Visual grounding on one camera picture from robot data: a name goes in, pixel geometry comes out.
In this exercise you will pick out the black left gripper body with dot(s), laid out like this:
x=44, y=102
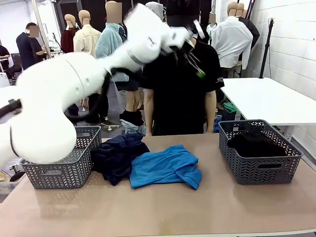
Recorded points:
x=184, y=48

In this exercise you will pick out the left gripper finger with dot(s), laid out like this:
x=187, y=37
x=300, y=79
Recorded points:
x=196, y=66
x=178, y=59

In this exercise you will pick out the black garment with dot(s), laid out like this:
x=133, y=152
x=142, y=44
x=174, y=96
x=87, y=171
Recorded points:
x=256, y=146

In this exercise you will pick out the bright blue garment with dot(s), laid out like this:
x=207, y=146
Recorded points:
x=160, y=165

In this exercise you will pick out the person's right forearm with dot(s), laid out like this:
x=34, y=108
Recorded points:
x=148, y=111

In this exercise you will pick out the person's left forearm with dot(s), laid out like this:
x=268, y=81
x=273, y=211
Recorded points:
x=210, y=108

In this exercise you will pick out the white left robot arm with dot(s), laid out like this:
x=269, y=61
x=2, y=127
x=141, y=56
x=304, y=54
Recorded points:
x=49, y=86

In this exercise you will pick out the small mannequin in white top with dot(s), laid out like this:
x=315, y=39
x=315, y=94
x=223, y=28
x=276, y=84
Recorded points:
x=209, y=28

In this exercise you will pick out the black cap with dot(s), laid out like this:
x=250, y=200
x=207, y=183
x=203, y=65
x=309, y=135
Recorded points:
x=182, y=12

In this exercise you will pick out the person in black t-shirt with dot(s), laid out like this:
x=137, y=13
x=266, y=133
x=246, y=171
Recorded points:
x=182, y=103

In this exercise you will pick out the mannequin in white shirt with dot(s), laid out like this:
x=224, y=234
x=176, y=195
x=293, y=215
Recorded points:
x=232, y=39

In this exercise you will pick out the green cloth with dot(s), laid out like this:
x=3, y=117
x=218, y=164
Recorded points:
x=229, y=107

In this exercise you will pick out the mannequin in black coat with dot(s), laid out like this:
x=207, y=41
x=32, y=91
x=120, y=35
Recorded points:
x=254, y=32

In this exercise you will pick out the mannequin in teal fleece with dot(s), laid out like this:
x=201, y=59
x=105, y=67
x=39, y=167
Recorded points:
x=108, y=44

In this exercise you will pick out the black tripod stand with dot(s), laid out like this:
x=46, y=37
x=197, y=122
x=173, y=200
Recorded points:
x=266, y=49

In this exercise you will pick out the large white table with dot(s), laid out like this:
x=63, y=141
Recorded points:
x=266, y=98

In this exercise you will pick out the light denim trousers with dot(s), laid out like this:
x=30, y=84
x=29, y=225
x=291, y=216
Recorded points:
x=129, y=129

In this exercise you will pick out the mannequin in cream jacket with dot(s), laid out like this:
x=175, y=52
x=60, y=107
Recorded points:
x=86, y=39

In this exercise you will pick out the mannequin in maroon dress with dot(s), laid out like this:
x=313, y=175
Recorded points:
x=66, y=42

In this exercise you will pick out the grey woven plastic basket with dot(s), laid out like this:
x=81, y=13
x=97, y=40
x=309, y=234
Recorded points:
x=61, y=175
x=259, y=172

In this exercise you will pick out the silver metal pole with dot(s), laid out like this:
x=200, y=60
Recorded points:
x=40, y=19

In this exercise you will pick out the standing person in navy shirt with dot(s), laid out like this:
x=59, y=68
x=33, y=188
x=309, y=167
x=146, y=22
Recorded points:
x=26, y=47

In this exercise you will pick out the seated person in black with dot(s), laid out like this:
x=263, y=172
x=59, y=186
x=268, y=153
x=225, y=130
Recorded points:
x=3, y=53

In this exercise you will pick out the clear plastic storage bin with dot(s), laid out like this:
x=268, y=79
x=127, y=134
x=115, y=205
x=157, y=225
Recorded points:
x=5, y=184

